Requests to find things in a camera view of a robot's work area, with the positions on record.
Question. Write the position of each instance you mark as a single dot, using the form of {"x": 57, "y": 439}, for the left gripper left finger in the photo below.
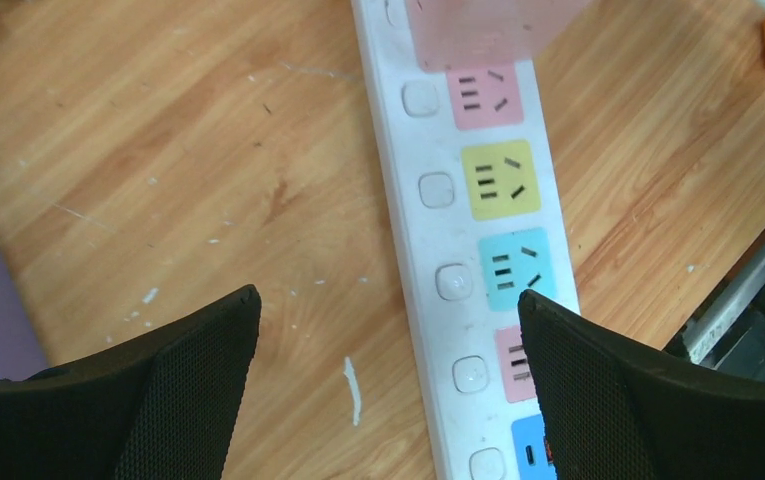
{"x": 162, "y": 405}

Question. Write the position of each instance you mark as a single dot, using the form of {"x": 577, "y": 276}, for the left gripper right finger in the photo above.
{"x": 614, "y": 408}

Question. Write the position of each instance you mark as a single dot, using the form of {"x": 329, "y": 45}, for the white long power strip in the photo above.
{"x": 475, "y": 211}

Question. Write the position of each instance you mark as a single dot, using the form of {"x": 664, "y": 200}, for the light pink cube plug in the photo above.
{"x": 466, "y": 34}

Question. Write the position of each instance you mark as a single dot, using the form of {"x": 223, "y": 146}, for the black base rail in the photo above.
{"x": 727, "y": 332}

